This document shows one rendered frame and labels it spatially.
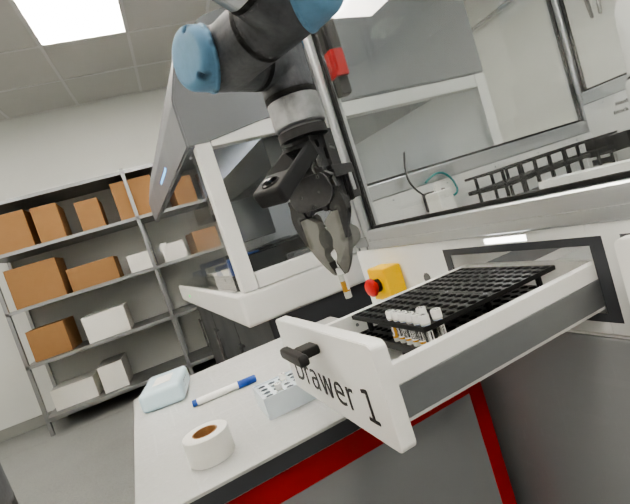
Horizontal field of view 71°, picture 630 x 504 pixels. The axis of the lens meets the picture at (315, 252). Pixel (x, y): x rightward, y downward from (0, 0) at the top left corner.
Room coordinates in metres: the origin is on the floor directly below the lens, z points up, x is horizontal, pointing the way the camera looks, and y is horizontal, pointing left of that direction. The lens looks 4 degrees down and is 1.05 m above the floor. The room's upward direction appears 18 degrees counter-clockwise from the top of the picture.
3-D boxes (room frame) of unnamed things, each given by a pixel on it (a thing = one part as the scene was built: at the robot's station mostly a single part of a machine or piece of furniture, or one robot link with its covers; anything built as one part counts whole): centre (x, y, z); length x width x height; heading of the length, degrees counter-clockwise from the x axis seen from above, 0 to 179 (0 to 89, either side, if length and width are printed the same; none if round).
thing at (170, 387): (1.02, 0.43, 0.78); 0.15 x 0.10 x 0.04; 11
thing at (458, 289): (0.61, -0.16, 0.87); 0.22 x 0.18 x 0.06; 112
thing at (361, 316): (0.57, -0.06, 0.90); 0.18 x 0.02 x 0.01; 22
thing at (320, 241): (0.65, -0.02, 1.01); 0.06 x 0.03 x 0.09; 145
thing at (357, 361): (0.53, 0.03, 0.87); 0.29 x 0.02 x 0.11; 22
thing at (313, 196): (0.64, -0.04, 1.12); 0.09 x 0.08 x 0.12; 145
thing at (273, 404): (0.76, 0.11, 0.78); 0.12 x 0.08 x 0.04; 110
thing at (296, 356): (0.52, 0.05, 0.91); 0.07 x 0.04 x 0.01; 22
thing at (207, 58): (0.55, 0.02, 1.28); 0.11 x 0.11 x 0.08; 44
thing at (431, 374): (0.61, -0.17, 0.86); 0.40 x 0.26 x 0.06; 112
